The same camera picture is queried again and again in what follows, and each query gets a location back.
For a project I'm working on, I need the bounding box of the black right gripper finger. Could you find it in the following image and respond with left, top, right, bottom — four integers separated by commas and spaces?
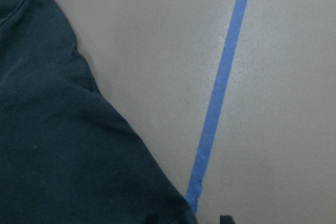
219, 215, 233, 224

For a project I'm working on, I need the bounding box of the black graphic t-shirt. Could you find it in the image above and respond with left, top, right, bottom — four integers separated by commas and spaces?
1, 0, 197, 223

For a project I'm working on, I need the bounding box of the blue tape strip lengthwise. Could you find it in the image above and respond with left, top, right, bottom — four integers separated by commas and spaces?
186, 0, 248, 213

